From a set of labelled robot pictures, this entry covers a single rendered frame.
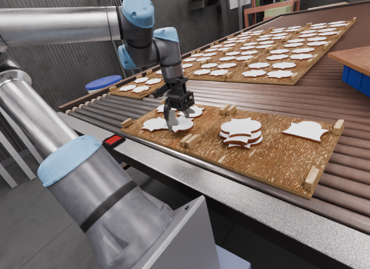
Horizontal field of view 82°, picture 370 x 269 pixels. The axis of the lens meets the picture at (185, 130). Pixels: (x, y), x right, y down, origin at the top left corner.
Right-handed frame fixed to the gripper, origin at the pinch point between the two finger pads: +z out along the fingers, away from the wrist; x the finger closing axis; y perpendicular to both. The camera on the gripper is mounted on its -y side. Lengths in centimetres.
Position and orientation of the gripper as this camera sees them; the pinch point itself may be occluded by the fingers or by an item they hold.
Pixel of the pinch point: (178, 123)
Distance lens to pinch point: 86.1
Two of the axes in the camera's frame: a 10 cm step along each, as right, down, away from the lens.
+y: 7.5, 2.4, -6.1
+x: 6.4, -4.8, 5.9
